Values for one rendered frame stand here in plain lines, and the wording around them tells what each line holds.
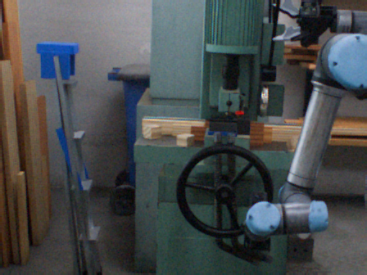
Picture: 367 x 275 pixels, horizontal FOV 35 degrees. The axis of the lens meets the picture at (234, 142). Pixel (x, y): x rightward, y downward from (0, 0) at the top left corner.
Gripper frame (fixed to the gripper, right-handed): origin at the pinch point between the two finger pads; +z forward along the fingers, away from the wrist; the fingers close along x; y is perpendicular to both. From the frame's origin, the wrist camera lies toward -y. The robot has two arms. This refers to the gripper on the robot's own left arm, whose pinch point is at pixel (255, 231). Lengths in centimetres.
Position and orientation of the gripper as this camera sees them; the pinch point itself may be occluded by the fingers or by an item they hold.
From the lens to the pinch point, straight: 172.1
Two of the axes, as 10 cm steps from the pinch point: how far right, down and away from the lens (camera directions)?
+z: -0.3, 3.0, 9.5
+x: 10.0, 0.5, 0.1
